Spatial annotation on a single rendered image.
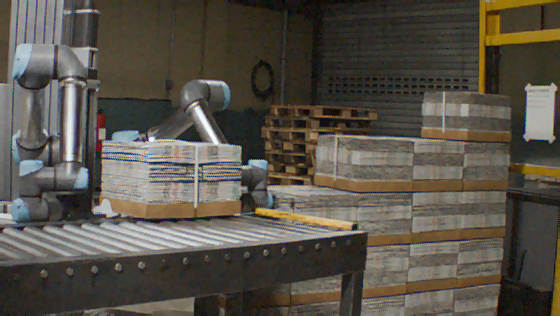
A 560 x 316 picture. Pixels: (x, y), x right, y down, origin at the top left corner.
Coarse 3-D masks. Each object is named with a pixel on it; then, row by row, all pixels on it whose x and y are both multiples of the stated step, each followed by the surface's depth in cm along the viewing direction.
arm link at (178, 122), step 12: (216, 84) 301; (216, 96) 299; (228, 96) 304; (180, 108) 311; (216, 108) 304; (168, 120) 315; (180, 120) 310; (156, 132) 319; (168, 132) 315; (180, 132) 316
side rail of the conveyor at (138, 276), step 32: (96, 256) 169; (128, 256) 172; (160, 256) 179; (192, 256) 185; (224, 256) 192; (256, 256) 199; (288, 256) 207; (320, 256) 216; (352, 256) 226; (0, 288) 150; (32, 288) 155; (64, 288) 161; (96, 288) 167; (128, 288) 173; (160, 288) 179; (192, 288) 186; (224, 288) 193; (256, 288) 200
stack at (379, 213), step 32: (288, 192) 316; (320, 192) 319; (352, 192) 326; (384, 192) 330; (416, 192) 335; (448, 192) 341; (384, 224) 327; (416, 224) 334; (448, 224) 342; (384, 256) 327; (416, 256) 336; (448, 256) 344; (288, 288) 309; (320, 288) 316; (448, 288) 348
